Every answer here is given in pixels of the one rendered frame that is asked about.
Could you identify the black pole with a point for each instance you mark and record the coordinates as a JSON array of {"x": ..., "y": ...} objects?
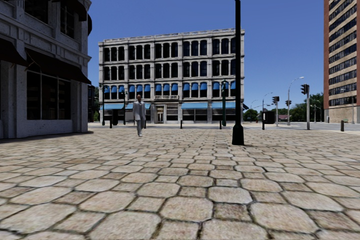
[{"x": 238, "y": 90}]

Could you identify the traffic light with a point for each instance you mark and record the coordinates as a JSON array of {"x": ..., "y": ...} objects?
[
  {"x": 307, "y": 105},
  {"x": 276, "y": 111}
]

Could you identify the tree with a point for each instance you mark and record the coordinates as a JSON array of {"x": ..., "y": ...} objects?
[{"x": 250, "y": 115}]

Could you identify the pale stone building blue awnings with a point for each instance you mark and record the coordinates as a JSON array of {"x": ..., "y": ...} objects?
[{"x": 180, "y": 75}]

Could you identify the grey stone building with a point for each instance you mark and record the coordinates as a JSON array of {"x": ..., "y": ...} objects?
[{"x": 48, "y": 45}]

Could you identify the dark box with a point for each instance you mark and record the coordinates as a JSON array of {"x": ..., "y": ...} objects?
[{"x": 269, "y": 117}]

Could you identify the dark building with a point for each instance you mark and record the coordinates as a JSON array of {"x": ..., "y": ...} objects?
[{"x": 91, "y": 102}]

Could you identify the dark street lamp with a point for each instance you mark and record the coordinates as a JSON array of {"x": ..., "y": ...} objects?
[
  {"x": 103, "y": 105},
  {"x": 124, "y": 108}
]

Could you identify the green street lamp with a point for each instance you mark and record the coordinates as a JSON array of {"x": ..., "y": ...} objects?
[{"x": 224, "y": 102}]

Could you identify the grey street lamp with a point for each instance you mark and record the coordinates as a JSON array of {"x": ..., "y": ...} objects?
[
  {"x": 262, "y": 103},
  {"x": 288, "y": 102}
]

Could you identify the red brick tower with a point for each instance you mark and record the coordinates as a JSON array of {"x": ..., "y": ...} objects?
[{"x": 346, "y": 60}]

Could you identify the person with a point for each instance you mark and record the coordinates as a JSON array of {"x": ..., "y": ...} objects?
[{"x": 139, "y": 112}]

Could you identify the trees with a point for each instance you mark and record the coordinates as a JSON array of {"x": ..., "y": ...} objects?
[{"x": 303, "y": 109}]

